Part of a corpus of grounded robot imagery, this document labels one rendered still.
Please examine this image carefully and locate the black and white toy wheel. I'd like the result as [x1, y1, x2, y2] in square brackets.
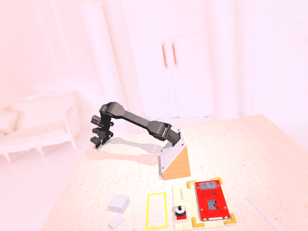
[175, 205, 186, 217]

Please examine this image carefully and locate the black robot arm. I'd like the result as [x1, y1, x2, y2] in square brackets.
[91, 102, 181, 147]

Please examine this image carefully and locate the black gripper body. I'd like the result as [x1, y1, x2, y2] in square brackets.
[90, 128, 114, 145]

